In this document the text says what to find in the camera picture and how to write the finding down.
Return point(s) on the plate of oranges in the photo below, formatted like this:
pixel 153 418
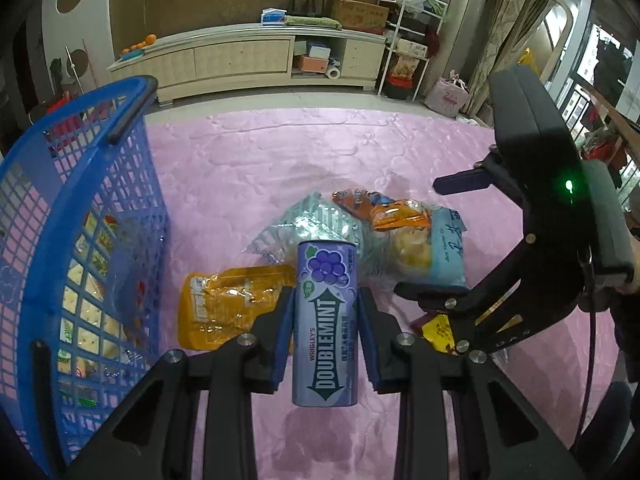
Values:
pixel 140 46

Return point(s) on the white slippers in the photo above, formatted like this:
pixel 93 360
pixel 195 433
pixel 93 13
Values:
pixel 467 120

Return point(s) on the blue plastic basket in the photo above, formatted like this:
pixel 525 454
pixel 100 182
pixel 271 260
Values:
pixel 135 200

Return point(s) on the small round brown disc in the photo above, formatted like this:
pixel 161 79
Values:
pixel 78 62

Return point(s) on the red bag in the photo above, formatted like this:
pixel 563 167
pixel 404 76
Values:
pixel 62 115

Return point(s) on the blue tissue box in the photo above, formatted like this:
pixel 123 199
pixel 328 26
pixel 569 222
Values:
pixel 273 16

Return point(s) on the pale blue box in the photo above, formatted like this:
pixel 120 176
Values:
pixel 318 50

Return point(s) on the dark bottles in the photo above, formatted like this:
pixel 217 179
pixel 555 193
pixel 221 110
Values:
pixel 302 6

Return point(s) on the green white snack packet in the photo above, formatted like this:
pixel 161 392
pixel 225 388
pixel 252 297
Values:
pixel 97 255

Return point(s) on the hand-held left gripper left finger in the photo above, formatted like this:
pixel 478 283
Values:
pixel 282 345

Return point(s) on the orange box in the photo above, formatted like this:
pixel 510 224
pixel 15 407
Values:
pixel 315 63

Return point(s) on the brown cardboard box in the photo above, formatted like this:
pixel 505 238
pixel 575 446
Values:
pixel 360 16

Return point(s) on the light blue snack packet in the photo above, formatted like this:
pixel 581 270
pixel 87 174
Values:
pixel 442 255

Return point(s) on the white storage rack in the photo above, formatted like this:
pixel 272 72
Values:
pixel 410 45

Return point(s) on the purple gum can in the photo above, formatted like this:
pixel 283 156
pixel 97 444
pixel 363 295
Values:
pixel 325 320

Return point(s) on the silver clear snack packet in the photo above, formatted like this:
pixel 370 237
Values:
pixel 310 222

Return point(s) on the paper towel roll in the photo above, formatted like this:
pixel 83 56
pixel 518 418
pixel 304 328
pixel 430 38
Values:
pixel 333 71

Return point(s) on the large red snack packet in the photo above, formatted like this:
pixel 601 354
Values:
pixel 440 332

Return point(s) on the patterned curtain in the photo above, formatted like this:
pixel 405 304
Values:
pixel 507 35

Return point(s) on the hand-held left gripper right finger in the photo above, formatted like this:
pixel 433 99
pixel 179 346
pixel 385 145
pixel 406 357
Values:
pixel 370 350

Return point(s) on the yellow snack packet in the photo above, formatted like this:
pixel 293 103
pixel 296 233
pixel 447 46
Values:
pixel 230 305

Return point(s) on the tan bread packet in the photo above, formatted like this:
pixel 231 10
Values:
pixel 92 315

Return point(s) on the arched floor mirror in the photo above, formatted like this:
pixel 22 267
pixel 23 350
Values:
pixel 557 30

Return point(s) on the person's right hand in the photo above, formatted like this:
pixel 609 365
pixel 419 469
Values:
pixel 627 294

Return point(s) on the pink bag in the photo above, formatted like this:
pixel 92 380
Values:
pixel 447 96

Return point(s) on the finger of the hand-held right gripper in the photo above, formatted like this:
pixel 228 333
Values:
pixel 460 182
pixel 435 296

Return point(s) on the green cushion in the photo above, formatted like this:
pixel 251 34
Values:
pixel 312 22

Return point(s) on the orange snack bar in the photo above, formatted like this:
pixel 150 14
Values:
pixel 385 210

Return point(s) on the pink quilted tablecloth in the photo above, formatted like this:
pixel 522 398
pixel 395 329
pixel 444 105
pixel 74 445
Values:
pixel 300 150

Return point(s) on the wooden chair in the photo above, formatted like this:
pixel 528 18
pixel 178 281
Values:
pixel 615 120

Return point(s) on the standing air conditioner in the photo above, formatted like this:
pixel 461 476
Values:
pixel 472 20

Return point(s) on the cream television cabinet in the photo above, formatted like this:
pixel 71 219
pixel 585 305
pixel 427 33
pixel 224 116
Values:
pixel 235 57

